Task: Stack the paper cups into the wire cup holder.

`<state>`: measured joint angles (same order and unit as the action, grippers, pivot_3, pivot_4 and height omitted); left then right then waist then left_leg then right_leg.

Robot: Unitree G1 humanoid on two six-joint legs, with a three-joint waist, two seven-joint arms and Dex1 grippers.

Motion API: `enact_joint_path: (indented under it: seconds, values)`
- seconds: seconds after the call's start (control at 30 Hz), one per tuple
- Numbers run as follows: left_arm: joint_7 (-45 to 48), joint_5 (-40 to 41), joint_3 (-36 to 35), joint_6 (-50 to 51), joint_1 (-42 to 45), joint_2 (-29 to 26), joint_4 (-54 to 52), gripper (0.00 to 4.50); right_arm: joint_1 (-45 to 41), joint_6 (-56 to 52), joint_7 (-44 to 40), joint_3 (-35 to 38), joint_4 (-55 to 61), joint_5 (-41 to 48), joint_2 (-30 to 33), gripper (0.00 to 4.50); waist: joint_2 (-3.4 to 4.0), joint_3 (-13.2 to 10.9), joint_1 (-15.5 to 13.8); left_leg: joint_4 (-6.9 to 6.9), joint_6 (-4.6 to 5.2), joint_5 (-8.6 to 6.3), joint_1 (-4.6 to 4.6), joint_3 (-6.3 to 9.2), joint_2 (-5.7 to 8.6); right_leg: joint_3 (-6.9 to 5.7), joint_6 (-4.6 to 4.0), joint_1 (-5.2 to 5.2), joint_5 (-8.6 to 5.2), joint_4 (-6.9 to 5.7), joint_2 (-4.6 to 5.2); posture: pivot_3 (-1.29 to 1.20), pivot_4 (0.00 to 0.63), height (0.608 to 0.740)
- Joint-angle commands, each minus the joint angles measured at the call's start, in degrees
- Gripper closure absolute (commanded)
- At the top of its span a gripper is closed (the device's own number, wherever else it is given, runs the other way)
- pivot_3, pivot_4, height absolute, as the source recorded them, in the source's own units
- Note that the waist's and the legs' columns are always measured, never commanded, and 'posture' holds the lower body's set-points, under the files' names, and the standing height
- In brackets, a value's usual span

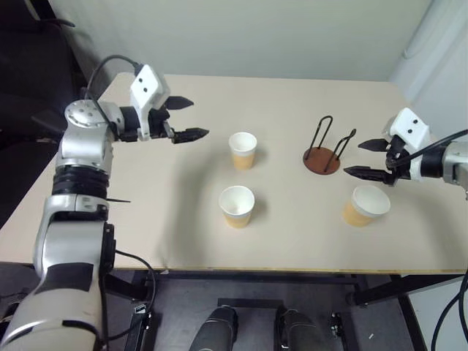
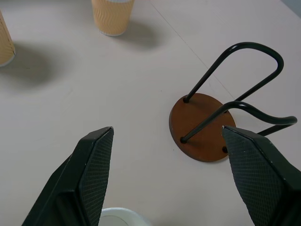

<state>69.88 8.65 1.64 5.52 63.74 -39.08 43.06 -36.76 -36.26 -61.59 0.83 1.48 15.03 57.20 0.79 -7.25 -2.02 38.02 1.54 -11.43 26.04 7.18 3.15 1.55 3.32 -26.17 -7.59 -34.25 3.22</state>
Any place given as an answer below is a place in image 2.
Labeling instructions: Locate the wooden base wire cup holder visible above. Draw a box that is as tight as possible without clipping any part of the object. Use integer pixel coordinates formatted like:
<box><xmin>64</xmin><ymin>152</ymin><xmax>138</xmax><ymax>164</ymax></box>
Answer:
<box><xmin>168</xmin><ymin>41</ymin><xmax>298</xmax><ymax>163</ymax></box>

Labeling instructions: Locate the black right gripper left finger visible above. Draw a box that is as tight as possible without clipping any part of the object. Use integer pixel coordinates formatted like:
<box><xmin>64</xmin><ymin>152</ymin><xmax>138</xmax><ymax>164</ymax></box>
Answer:
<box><xmin>21</xmin><ymin>126</ymin><xmax>115</xmax><ymax>226</ymax></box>

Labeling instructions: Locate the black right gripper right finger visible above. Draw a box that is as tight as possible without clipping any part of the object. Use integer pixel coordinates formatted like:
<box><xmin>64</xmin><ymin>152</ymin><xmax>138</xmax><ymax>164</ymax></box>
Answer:
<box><xmin>222</xmin><ymin>125</ymin><xmax>301</xmax><ymax>226</ymax></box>

